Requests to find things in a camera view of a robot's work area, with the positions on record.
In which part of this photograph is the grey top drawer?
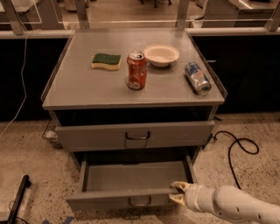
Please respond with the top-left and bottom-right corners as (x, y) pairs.
(56, 121), (214, 151)

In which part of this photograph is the white cable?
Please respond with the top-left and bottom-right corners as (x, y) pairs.
(0, 29), (40, 137)

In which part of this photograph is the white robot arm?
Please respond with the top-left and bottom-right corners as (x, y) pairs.
(169, 181), (280, 224)

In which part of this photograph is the red soda can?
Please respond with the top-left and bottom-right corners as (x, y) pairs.
(127, 51), (147, 90)

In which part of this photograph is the blue floor tape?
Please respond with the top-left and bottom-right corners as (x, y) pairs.
(42, 216), (74, 224)

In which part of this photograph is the green yellow sponge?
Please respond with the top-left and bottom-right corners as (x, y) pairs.
(91, 53), (122, 71)

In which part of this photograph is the black floor cable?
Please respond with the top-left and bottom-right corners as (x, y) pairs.
(209, 130), (260, 191)

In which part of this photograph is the black bar on floor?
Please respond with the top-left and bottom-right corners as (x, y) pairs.
(7, 175), (32, 224)

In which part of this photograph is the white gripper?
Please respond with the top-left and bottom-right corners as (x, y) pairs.
(169, 181), (214, 213)

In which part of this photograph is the blue silver can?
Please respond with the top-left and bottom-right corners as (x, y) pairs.
(185, 62), (212, 95)

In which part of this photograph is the grey drawer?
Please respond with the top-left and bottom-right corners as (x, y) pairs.
(66, 154), (196, 210)
(56, 121), (214, 151)

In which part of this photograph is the wire basket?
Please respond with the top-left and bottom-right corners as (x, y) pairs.
(42, 120), (62, 149)

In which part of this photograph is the grey drawer cabinet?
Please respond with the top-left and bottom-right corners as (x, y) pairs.
(43, 28), (226, 160)

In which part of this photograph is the white bowl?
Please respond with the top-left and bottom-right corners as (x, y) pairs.
(143, 44), (180, 67)

